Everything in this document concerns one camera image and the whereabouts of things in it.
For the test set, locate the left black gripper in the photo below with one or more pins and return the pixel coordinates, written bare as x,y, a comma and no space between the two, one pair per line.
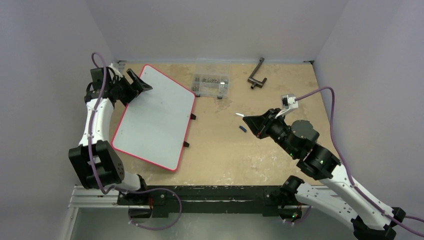
138,88

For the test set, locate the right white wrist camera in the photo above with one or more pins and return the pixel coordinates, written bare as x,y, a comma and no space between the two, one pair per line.
289,104

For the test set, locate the clear plastic screw box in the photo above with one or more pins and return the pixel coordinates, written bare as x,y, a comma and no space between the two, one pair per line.
210,85

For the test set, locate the red framed whiteboard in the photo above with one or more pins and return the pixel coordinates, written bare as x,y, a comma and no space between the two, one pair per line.
154,125

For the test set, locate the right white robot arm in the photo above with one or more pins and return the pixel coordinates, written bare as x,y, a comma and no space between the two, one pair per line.
366,216

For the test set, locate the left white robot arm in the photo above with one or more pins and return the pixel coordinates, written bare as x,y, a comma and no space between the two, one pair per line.
94,160

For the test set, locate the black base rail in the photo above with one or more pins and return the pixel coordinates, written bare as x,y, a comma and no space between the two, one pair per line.
265,200

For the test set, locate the blue marker cap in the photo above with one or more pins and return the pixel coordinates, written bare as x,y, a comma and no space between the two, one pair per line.
243,129

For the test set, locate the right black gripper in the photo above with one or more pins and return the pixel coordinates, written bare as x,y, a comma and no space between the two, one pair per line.
265,125

